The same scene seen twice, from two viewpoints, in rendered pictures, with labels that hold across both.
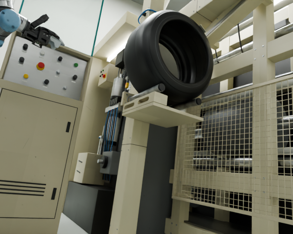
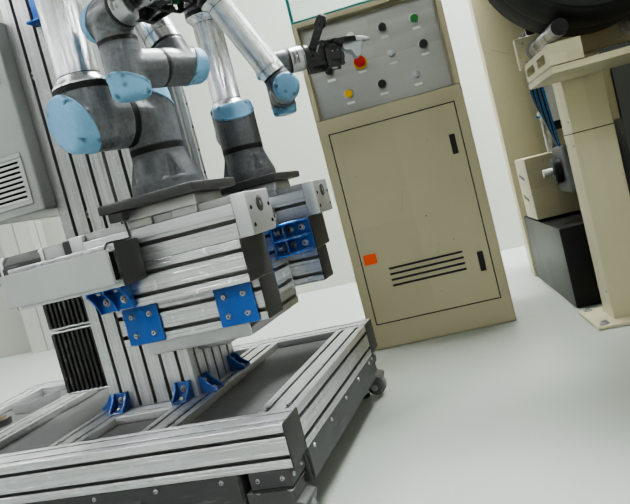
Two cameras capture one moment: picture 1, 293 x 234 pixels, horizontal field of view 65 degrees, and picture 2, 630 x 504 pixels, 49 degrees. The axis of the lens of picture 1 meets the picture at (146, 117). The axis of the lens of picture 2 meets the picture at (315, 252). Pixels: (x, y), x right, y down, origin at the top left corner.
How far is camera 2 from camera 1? 1.00 m
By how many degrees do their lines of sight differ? 44
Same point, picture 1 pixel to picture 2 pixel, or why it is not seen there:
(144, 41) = not seen: outside the picture
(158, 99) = (561, 56)
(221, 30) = not seen: outside the picture
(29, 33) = (316, 65)
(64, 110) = (433, 119)
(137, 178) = (615, 191)
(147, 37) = not seen: outside the picture
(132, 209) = (625, 251)
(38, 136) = (415, 182)
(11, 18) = (287, 85)
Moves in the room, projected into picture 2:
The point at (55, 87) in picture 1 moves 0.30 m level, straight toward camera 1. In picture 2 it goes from (399, 83) to (386, 75)
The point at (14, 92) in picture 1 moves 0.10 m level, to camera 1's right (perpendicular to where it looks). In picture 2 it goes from (346, 131) to (368, 124)
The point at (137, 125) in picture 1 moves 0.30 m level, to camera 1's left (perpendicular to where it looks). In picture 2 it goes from (573, 89) to (486, 115)
